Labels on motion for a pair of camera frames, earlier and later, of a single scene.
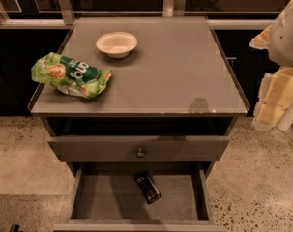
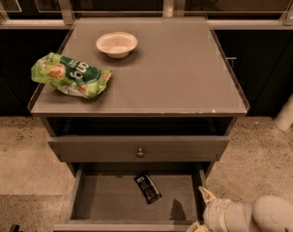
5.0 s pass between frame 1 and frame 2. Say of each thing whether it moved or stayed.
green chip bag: stayed
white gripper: moved
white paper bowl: stayed
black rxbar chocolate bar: stayed
